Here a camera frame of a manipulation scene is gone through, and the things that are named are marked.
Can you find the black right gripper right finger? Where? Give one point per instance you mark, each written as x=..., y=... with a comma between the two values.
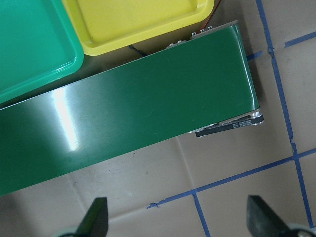
x=262, y=221

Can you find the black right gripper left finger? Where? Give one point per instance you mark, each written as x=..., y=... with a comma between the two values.
x=95, y=222

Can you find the green conveyor belt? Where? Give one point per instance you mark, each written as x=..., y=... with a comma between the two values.
x=202, y=85

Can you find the green plastic tray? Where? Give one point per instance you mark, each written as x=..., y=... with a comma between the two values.
x=38, y=45

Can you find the yellow plastic tray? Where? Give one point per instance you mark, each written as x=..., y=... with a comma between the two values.
x=106, y=25

